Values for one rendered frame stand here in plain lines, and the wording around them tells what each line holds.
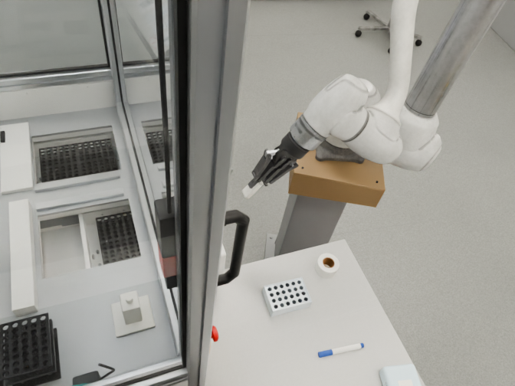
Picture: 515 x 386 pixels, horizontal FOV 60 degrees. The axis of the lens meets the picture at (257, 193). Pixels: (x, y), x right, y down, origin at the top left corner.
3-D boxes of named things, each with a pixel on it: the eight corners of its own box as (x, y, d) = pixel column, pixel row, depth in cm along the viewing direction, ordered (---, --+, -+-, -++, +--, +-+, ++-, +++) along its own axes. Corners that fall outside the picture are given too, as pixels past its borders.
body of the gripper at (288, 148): (304, 134, 123) (282, 156, 127) (284, 125, 117) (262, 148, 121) (316, 153, 119) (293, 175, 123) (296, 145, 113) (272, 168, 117)
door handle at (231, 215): (235, 272, 71) (247, 198, 56) (240, 286, 69) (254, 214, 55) (205, 279, 69) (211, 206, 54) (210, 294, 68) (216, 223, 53)
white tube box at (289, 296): (299, 282, 138) (302, 276, 135) (309, 307, 133) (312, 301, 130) (262, 291, 135) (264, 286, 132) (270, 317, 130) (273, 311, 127)
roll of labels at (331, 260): (329, 282, 140) (333, 276, 136) (310, 270, 141) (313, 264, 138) (339, 266, 144) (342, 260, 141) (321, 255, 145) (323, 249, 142)
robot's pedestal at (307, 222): (320, 243, 241) (364, 143, 183) (320, 292, 222) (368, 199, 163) (266, 234, 240) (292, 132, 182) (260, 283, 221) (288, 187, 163)
